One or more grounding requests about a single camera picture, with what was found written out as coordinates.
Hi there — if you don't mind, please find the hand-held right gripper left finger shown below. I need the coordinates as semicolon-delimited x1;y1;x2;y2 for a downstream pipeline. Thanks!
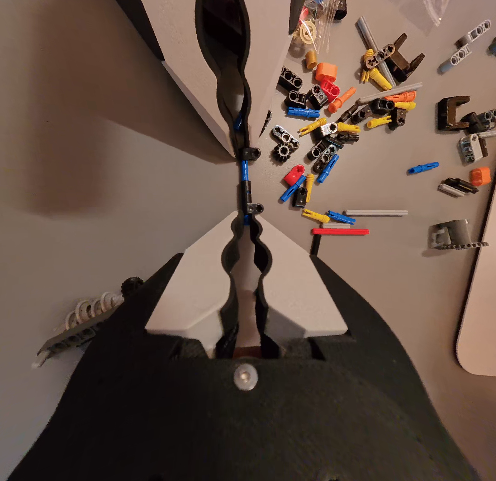
145;211;244;348

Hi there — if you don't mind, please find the pile of small lego pieces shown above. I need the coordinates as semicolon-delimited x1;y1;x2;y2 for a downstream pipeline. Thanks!
271;16;424;208

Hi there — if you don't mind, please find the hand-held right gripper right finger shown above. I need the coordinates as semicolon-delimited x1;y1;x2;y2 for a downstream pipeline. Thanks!
250;215;348;350

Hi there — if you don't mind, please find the dark grey lego differential gear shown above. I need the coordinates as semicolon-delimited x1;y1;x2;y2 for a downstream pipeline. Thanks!
428;219;490;251

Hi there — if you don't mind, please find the light grey lego liftarm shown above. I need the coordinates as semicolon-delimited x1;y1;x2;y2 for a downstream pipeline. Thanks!
439;45;471;73
455;20;492;48

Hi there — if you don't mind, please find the clear bag of lego parts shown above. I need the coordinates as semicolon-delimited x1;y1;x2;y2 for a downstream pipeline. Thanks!
289;0;348;57

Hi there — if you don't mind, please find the lego beam with white gears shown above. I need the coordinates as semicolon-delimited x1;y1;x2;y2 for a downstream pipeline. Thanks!
31;276;146;369

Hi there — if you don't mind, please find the blue black lego axle assembly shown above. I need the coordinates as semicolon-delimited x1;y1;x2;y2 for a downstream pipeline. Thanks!
234;109;265;226

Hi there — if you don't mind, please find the black grey lego connector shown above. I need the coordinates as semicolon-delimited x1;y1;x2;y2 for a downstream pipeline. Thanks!
439;177;479;197

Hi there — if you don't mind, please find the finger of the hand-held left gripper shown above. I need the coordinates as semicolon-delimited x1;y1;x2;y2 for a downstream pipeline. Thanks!
136;0;243;158
236;0;293;148

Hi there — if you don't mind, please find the empty clear plastic bag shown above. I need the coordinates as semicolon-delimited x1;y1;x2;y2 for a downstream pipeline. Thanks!
415;0;454;26

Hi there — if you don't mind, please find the black lego bracket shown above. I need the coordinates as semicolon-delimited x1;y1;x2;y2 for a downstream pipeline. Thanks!
387;33;425;82
437;97;470;132

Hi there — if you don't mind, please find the black lego pin connector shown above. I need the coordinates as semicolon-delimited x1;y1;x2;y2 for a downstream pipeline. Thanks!
461;109;496;135

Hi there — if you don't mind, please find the grey lego connector block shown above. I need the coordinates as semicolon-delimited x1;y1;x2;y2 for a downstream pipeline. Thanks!
458;133;490;164

